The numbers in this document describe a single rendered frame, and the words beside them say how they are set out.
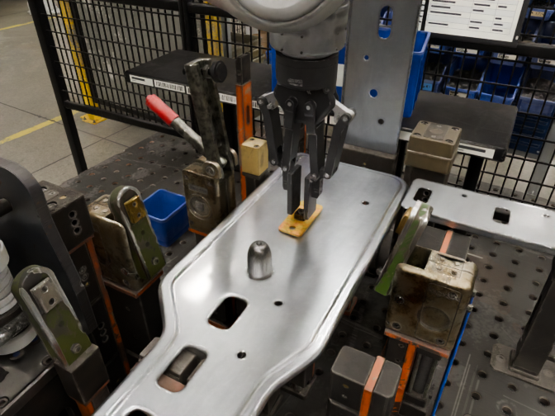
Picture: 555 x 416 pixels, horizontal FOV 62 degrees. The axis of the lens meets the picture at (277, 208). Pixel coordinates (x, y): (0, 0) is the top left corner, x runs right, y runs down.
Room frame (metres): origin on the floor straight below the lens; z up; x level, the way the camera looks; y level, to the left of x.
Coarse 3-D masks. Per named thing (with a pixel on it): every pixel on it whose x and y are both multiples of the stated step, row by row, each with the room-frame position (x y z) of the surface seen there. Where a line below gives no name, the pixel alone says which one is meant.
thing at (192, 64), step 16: (192, 64) 0.61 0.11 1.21; (208, 64) 0.63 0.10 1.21; (224, 64) 0.62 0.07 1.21; (192, 80) 0.61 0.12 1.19; (208, 80) 0.64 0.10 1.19; (224, 80) 0.62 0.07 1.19; (192, 96) 0.61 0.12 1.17; (208, 96) 0.63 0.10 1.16; (208, 112) 0.61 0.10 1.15; (208, 128) 0.60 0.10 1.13; (224, 128) 0.63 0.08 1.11; (208, 144) 0.61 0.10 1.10; (224, 144) 0.63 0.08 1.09; (224, 176) 0.60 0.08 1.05
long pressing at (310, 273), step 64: (256, 192) 0.62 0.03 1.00; (384, 192) 0.63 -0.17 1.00; (192, 256) 0.47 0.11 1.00; (320, 256) 0.47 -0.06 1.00; (192, 320) 0.36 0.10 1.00; (256, 320) 0.36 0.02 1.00; (320, 320) 0.36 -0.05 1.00; (128, 384) 0.27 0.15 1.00; (192, 384) 0.28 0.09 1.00; (256, 384) 0.28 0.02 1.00
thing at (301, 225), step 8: (320, 208) 0.58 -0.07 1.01; (288, 216) 0.55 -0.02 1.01; (296, 216) 0.55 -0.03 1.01; (312, 216) 0.55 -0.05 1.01; (288, 224) 0.54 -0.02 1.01; (296, 224) 0.54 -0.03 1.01; (304, 224) 0.54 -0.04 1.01; (288, 232) 0.52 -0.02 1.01; (296, 232) 0.52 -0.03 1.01; (304, 232) 0.52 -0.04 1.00
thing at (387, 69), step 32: (352, 0) 0.81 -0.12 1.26; (384, 0) 0.78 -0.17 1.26; (416, 0) 0.76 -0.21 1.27; (352, 32) 0.81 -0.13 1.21; (416, 32) 0.76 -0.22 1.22; (352, 64) 0.80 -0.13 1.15; (384, 64) 0.78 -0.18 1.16; (352, 96) 0.80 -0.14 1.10; (384, 96) 0.77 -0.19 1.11; (352, 128) 0.80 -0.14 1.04; (384, 128) 0.77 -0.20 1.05
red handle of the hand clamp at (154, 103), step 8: (152, 96) 0.67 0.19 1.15; (152, 104) 0.66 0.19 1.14; (160, 104) 0.66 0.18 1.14; (160, 112) 0.65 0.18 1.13; (168, 112) 0.65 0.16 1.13; (168, 120) 0.65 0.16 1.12; (176, 120) 0.65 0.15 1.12; (176, 128) 0.65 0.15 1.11; (184, 128) 0.64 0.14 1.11; (184, 136) 0.64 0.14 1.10; (192, 136) 0.63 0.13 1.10; (200, 136) 0.64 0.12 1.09; (192, 144) 0.63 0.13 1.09; (200, 144) 0.63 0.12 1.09; (200, 152) 0.63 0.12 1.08; (224, 160) 0.62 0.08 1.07
